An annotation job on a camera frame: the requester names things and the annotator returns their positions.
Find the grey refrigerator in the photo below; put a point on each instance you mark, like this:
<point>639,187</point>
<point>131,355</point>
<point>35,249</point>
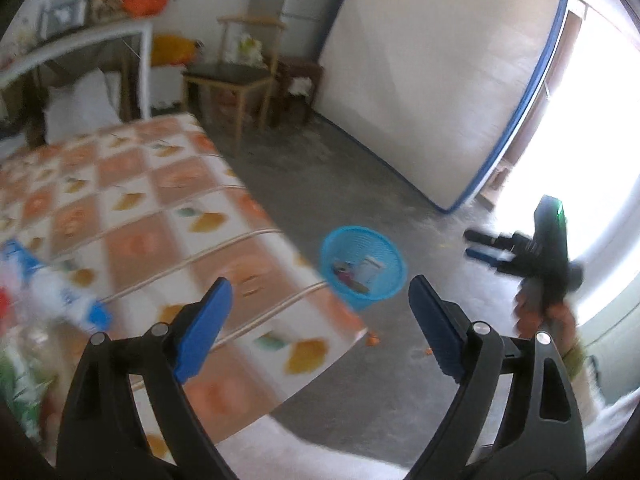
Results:
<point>310,0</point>

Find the tiled pattern table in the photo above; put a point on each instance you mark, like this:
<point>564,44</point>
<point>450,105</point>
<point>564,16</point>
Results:
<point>150,200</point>

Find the person's right hand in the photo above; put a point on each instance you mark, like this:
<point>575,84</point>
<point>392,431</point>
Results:
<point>547,325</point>

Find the steel pot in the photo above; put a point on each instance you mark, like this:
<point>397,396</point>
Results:
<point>65,16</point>

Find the white mattress blue edge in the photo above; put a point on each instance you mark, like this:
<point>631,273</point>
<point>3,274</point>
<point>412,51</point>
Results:
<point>425,85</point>

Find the blue mesh wastebasket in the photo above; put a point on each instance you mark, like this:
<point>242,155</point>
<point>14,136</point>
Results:
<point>385,280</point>

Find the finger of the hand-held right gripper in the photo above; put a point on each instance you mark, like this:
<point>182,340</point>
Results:
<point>487,258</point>
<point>487,238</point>

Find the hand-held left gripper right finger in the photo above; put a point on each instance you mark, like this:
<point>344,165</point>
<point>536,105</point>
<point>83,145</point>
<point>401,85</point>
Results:
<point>435,325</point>

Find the wooden chair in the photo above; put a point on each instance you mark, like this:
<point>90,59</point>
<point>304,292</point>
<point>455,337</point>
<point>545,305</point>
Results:
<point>225,75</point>

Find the white sack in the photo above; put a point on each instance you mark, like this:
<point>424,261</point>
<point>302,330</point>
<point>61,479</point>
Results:
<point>80,105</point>

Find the white long table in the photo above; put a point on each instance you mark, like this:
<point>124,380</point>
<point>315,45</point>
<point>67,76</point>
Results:
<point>75,42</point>

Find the green label plastic bottle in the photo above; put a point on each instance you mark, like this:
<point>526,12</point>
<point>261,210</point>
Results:
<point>25,390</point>

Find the dark wooden stool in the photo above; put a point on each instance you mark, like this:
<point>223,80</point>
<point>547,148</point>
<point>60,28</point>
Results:
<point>300,67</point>

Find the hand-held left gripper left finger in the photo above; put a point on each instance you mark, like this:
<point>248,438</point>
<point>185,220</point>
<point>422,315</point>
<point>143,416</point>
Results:
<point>205,325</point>

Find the white bag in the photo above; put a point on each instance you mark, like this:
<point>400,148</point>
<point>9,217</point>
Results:
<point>248,49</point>

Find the crushed clear bottle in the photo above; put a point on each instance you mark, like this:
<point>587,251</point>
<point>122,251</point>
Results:
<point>70,297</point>

